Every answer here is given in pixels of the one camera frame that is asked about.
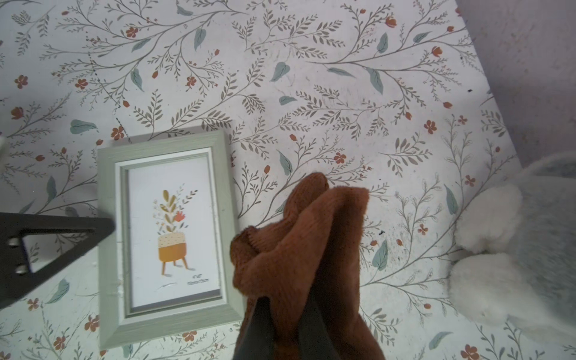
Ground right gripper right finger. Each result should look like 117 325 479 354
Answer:
298 301 341 360

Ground grey husky plush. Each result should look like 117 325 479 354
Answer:
448 151 575 345

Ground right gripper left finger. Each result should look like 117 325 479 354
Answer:
232 297 275 360

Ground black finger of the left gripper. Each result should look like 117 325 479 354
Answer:
1 213 115 309

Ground brown cloth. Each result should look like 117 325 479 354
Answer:
230 172 383 359

